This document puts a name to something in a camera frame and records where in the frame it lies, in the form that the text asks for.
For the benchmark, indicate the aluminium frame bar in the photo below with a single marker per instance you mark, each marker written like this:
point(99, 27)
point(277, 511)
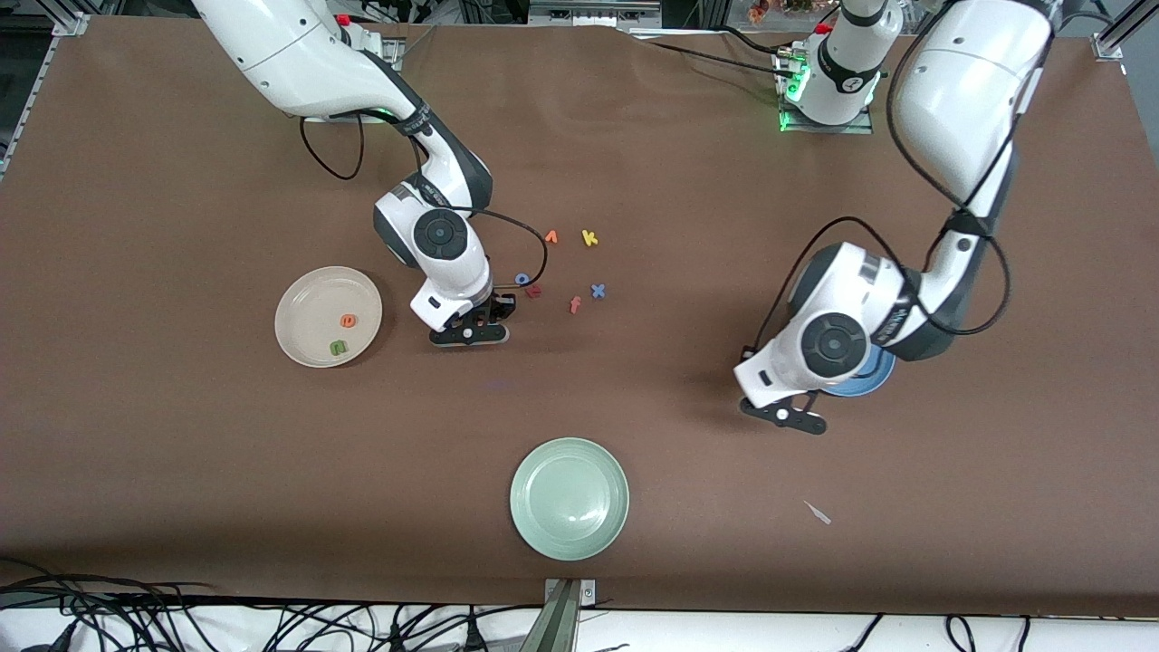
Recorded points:
point(593, 9)

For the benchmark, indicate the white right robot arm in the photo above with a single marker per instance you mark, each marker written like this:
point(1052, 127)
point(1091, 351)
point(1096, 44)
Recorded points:
point(444, 240)

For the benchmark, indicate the orange background object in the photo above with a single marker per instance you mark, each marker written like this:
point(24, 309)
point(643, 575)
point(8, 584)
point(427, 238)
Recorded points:
point(759, 11)

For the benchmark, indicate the pale green plate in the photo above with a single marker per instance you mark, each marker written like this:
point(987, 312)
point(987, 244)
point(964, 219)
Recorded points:
point(569, 499)

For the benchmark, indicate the metal bracket post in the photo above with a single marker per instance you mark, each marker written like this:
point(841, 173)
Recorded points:
point(561, 616)

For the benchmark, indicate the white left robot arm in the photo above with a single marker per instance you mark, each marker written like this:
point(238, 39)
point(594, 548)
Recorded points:
point(838, 344)

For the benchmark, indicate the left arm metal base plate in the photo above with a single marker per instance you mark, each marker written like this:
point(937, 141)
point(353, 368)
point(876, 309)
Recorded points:
point(860, 127)

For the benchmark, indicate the clear tape scrap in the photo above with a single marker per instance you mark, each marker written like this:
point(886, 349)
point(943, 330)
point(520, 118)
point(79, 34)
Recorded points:
point(818, 513)

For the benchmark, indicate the beige plate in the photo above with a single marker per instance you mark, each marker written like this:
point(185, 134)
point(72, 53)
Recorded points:
point(312, 308)

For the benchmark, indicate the aluminium side rail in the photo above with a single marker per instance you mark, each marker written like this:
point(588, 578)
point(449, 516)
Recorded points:
point(27, 104)

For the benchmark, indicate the brown table cover sheet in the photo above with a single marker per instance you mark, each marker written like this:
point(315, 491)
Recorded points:
point(579, 136)

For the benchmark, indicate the aluminium corner profile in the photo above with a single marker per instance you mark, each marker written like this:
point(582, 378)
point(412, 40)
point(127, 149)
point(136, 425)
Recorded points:
point(1118, 36)
point(71, 25)

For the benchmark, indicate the blue plate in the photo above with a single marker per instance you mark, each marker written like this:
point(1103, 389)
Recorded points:
point(869, 380)

